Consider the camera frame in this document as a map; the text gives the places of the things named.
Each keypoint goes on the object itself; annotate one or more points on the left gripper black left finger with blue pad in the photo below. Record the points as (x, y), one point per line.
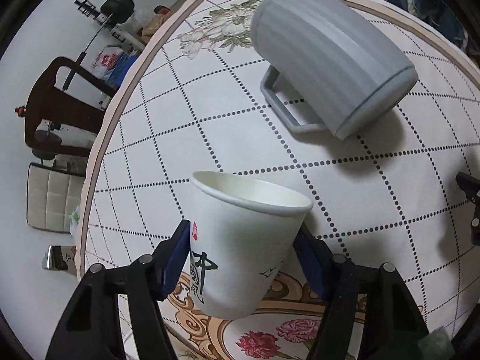
(89, 328)

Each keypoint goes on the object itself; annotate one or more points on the white paper cup with calligraphy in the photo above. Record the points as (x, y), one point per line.
(241, 230)

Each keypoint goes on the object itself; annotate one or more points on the silver foil package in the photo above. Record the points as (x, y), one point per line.
(60, 258)

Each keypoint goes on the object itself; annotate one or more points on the beige cushioned stool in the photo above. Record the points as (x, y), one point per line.
(52, 197)

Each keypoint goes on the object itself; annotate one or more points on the dark wooden chair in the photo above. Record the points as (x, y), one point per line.
(47, 102)

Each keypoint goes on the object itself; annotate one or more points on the grey ribbed plastic mug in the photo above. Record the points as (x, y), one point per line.
(343, 67)

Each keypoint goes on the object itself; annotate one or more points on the floral patterned table mat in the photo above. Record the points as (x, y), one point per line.
(192, 102)

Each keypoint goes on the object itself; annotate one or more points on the white red plastic bag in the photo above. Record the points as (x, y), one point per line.
(106, 61)

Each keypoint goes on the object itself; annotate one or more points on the black dumbbell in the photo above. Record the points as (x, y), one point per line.
(118, 10)

